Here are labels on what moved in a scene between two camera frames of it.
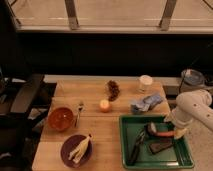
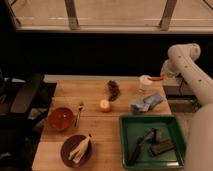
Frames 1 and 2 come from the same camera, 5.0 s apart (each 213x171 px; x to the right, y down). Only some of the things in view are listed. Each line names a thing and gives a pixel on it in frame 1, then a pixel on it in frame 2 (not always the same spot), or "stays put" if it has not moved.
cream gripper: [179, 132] -> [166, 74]
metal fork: [79, 109] stays put
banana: [80, 149] stays put
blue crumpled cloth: [144, 105] stays put
